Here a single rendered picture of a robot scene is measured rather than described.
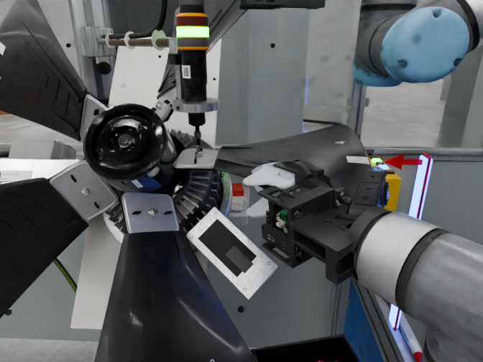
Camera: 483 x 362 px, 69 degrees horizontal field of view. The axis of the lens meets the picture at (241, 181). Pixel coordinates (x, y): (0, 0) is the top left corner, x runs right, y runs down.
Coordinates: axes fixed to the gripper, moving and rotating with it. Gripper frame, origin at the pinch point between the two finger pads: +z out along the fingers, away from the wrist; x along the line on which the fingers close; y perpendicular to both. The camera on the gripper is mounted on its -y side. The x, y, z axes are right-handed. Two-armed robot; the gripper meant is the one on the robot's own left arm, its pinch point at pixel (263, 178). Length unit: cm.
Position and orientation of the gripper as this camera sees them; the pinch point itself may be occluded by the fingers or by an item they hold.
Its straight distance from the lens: 49.1
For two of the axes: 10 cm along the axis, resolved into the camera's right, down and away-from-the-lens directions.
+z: -5.6, -2.9, 7.8
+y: -8.2, 3.0, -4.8
